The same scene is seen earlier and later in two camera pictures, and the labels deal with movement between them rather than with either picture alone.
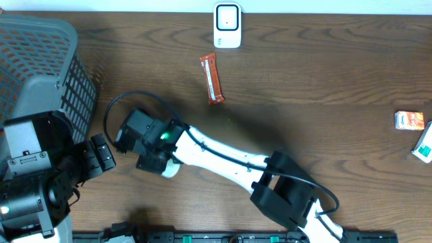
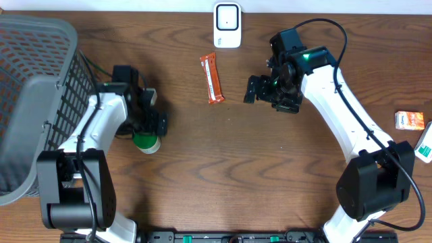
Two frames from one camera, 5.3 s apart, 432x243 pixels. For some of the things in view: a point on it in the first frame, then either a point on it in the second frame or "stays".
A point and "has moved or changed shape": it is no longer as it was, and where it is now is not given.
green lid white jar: [171, 169] has moved or changed shape
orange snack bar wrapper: [209, 65] stays
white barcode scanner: [227, 25] stays
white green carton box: [422, 149] stays
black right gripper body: [151, 163] → [276, 92]
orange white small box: [409, 120] stays
